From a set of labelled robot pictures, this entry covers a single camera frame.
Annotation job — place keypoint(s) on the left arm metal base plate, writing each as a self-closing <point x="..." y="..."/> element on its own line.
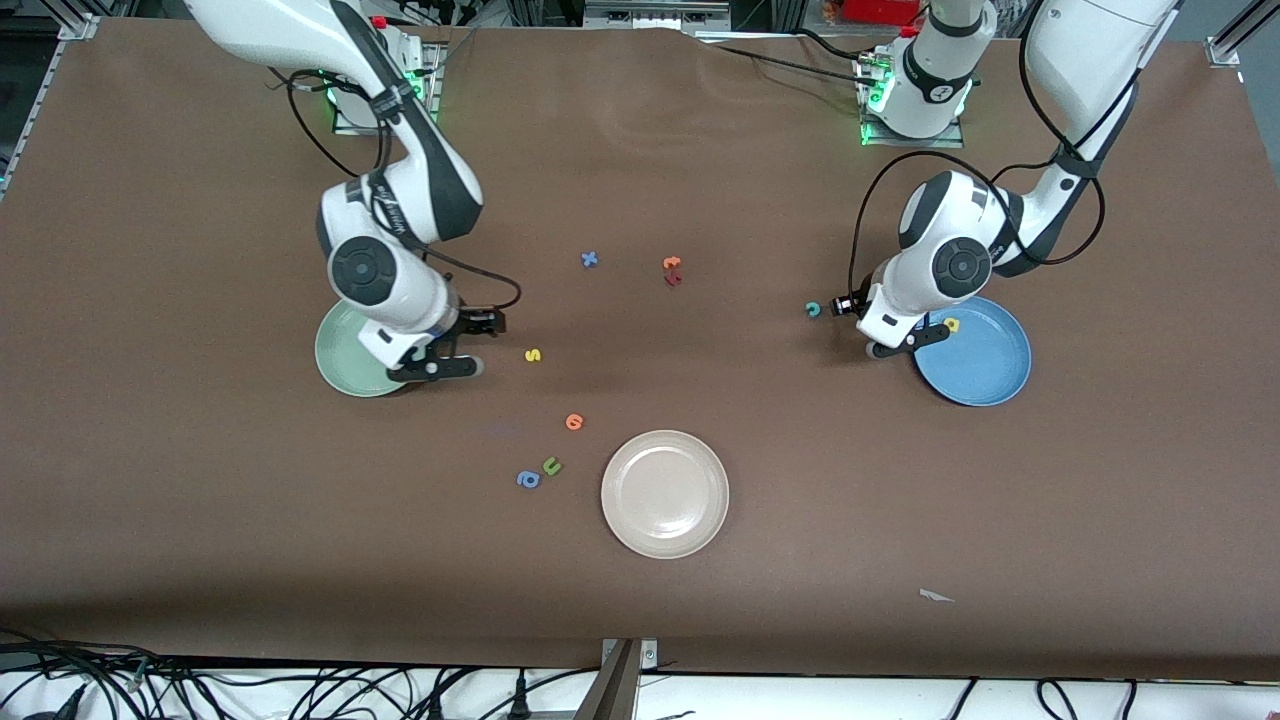
<point x="950" y="140"/>

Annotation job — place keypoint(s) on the blue foam letter a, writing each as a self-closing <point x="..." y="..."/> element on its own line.
<point x="520" y="480"/>

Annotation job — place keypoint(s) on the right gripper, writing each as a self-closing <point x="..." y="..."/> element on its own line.
<point x="467" y="324"/>

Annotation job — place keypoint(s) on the left white Franka arm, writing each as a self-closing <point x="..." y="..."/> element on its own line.
<point x="1090" y="50"/>

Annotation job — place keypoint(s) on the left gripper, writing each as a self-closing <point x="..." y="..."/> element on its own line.
<point x="853" y="304"/>

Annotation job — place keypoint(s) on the brown table cover sheet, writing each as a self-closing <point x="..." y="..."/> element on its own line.
<point x="760" y="450"/>

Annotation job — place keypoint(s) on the aluminium side rail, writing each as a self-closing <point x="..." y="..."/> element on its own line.
<point x="35" y="95"/>

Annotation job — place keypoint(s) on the pale green plate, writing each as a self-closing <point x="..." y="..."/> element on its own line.
<point x="340" y="360"/>

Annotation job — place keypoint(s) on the small white paper scrap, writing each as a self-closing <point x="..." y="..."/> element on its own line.
<point x="932" y="596"/>

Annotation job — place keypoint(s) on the beige plate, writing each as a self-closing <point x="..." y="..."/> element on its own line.
<point x="665" y="494"/>

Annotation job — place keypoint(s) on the blue plate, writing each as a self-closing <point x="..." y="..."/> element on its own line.
<point x="985" y="360"/>

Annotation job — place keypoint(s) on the grey metal box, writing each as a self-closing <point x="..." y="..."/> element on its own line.
<point x="650" y="12"/>

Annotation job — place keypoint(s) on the grey metal frame post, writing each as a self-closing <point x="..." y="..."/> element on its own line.
<point x="615" y="690"/>

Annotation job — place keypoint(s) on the red box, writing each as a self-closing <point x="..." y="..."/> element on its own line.
<point x="880" y="10"/>

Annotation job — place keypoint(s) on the right white Franka arm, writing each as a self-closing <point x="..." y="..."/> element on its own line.
<point x="260" y="30"/>

